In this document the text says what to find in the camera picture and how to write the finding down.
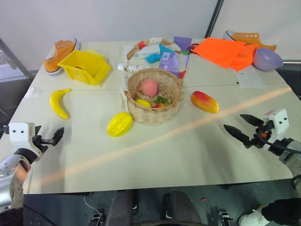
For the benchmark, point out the black trouser leg of bystander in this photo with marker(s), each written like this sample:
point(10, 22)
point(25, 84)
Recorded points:
point(283, 210)

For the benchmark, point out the purple plastic bowl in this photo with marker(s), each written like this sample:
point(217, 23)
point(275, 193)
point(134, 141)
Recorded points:
point(266, 58)

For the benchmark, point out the white shoe of bystander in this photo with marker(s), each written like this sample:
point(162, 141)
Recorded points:
point(252, 217)

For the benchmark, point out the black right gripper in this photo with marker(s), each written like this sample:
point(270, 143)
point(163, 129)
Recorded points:
point(262, 135)

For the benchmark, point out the purple card box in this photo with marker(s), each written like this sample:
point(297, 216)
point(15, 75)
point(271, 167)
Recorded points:
point(182, 42)

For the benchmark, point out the red yellow mango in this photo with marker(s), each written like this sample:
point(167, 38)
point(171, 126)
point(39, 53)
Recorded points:
point(204, 101)

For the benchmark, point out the purple printed packet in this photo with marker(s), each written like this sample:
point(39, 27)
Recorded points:
point(170, 61)

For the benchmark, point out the yellow banana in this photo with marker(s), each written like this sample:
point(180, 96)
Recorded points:
point(57, 103)

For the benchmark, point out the yellow plastic bin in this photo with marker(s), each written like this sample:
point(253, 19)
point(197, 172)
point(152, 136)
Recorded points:
point(80, 70)

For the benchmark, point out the orange canvas sneaker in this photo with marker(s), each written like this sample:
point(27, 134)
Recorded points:
point(60, 53)
point(247, 37)

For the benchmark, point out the grey metal pole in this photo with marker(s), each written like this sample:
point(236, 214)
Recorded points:
point(214, 18)

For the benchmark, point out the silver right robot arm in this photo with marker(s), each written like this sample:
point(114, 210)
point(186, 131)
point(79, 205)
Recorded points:
point(292, 155)

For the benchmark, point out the clear plastic wrap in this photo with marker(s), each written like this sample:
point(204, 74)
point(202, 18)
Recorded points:
point(34, 92)

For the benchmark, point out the dark rounded shape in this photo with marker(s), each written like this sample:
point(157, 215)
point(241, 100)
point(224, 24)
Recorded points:
point(120, 209)
point(181, 209)

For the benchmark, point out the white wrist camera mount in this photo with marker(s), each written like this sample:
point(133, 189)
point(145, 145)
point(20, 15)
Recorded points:
point(20, 135)
point(278, 122)

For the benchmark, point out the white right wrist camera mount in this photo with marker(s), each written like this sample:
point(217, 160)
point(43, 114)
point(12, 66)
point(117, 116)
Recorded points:
point(278, 122)

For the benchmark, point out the white printed paper sheet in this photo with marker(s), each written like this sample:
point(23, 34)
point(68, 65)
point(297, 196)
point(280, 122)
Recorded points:
point(250, 77)

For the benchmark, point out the grey metal frame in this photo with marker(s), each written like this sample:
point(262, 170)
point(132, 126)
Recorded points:
point(14, 58)

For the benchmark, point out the pink peach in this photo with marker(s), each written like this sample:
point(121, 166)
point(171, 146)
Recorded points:
point(149, 87)

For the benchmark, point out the white plastic bottle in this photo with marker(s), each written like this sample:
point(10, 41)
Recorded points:
point(134, 67)

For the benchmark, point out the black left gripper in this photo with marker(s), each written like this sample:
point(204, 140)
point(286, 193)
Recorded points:
point(38, 142)

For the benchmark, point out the orange fabric bag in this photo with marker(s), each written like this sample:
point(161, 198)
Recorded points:
point(221, 51)

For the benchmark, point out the small green item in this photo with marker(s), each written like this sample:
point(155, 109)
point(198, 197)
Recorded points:
point(185, 53)

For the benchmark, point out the yellow starfruit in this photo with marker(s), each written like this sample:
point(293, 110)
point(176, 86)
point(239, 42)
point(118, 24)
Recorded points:
point(120, 124)

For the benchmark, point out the yellow cloth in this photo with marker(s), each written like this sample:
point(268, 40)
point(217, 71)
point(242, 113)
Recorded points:
point(94, 52)

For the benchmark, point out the small yellow lemon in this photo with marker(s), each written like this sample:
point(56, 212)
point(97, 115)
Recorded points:
point(143, 103)

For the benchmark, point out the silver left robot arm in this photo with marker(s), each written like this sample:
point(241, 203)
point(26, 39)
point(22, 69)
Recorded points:
point(8, 174)

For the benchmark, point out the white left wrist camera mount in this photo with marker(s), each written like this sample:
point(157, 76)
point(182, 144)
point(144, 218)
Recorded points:
point(20, 135)

